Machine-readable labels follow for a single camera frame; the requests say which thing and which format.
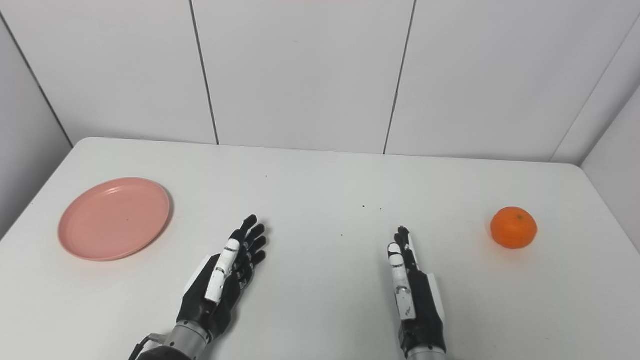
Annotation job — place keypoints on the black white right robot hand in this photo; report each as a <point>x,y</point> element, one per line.
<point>422,305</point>

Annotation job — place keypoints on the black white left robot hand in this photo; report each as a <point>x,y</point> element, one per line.
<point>235,280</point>

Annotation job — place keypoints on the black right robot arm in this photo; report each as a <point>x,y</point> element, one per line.
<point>426,355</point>

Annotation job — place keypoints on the pink round plate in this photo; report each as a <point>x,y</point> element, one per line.
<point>114,219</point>

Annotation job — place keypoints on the orange fruit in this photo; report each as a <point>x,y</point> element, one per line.
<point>513,228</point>

